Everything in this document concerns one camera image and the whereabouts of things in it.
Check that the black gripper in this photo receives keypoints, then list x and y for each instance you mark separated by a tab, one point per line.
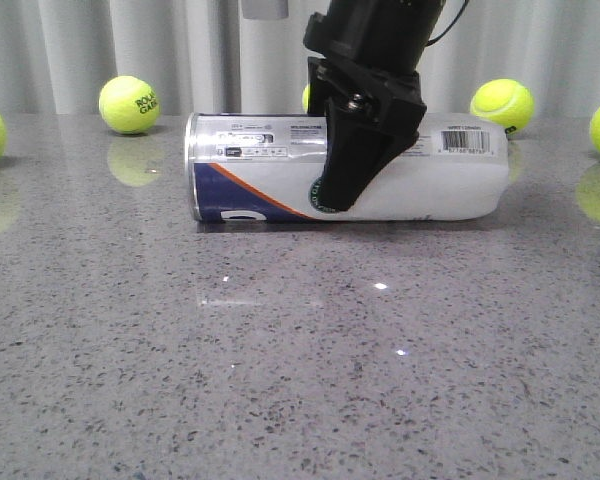
372	115

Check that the white Wilson tennis ball can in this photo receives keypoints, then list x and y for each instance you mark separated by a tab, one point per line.
268	168

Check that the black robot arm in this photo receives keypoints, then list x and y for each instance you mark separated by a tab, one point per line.
389	35

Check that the yellow tennis ball centre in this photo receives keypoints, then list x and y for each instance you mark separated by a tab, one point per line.
305	98

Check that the yellow Wilson tennis ball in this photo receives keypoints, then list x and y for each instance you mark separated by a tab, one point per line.
505	102

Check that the yellow Roland Garros tennis ball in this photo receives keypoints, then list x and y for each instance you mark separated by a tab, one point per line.
128	105

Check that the grey pleated curtain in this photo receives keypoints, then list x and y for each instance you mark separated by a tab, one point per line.
206	56

